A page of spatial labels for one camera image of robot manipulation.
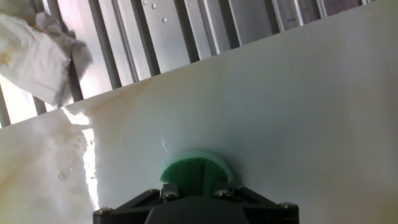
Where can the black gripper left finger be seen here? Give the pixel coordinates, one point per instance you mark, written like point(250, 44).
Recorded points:
point(124, 214)

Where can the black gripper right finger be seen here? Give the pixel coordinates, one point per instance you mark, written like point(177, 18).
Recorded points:
point(270, 214)

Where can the green sponge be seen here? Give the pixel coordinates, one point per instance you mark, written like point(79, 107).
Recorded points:
point(189, 177)

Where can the beige marble slab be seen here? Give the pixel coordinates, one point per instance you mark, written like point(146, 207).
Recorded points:
point(248, 109)

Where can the crumpled white tissue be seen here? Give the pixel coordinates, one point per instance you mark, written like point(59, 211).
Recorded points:
point(31, 62)

